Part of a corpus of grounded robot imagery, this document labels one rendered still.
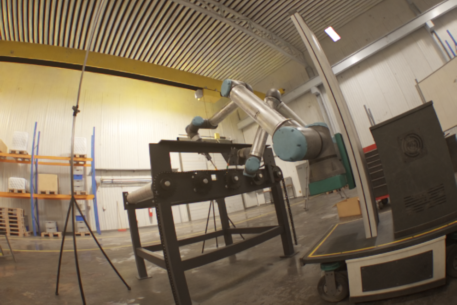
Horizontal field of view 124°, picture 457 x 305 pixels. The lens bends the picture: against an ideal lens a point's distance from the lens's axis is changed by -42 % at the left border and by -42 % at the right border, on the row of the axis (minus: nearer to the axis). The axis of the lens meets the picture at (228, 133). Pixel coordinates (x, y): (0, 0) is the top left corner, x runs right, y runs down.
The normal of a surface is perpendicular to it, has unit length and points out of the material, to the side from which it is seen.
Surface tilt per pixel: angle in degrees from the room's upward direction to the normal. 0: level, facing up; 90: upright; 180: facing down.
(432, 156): 90
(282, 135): 94
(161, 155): 90
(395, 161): 90
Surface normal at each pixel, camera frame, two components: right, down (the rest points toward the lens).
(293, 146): -0.79, 0.03
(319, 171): -0.73, -0.40
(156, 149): 0.62, -0.36
